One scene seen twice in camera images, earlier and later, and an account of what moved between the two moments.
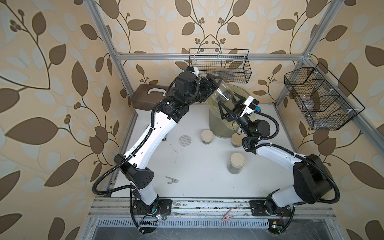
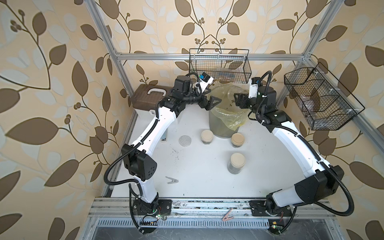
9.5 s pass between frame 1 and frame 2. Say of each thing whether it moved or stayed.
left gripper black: moved
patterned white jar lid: stayed
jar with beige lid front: stayed
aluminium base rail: stayed
